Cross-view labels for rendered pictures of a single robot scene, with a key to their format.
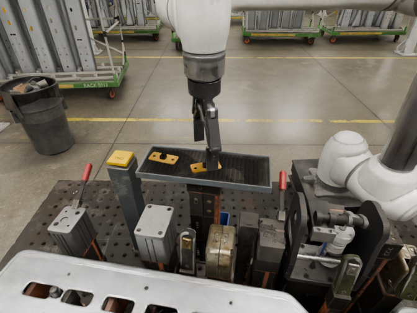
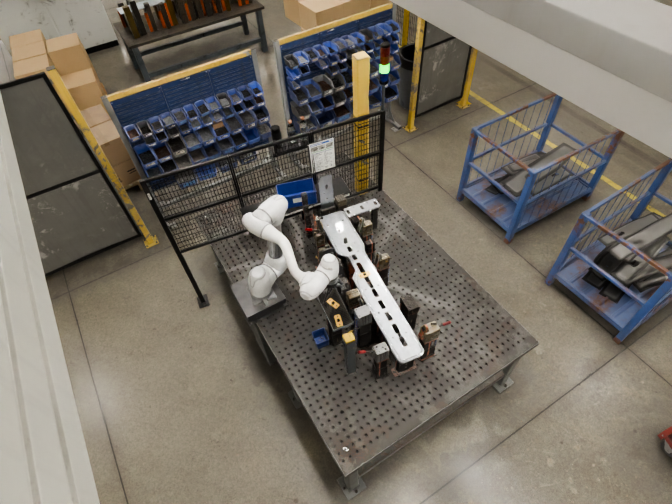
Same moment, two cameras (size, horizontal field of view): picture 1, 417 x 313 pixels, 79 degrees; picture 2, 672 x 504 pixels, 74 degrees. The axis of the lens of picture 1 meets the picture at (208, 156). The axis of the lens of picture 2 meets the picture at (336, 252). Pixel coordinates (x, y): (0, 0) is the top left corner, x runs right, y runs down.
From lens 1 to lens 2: 2.73 m
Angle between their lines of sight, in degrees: 77
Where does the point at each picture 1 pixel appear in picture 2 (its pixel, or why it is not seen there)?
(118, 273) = (381, 323)
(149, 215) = (363, 313)
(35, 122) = not seen: outside the picture
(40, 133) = not seen: outside the picture
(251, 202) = (287, 335)
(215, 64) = not seen: hidden behind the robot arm
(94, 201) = (344, 425)
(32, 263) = (399, 352)
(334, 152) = (267, 279)
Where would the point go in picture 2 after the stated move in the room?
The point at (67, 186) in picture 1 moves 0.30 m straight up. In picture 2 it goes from (345, 460) to (344, 445)
